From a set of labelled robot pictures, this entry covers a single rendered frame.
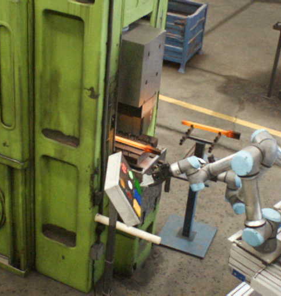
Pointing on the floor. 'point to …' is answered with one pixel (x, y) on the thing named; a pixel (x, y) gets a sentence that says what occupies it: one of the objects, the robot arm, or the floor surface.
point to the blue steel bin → (184, 30)
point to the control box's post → (110, 249)
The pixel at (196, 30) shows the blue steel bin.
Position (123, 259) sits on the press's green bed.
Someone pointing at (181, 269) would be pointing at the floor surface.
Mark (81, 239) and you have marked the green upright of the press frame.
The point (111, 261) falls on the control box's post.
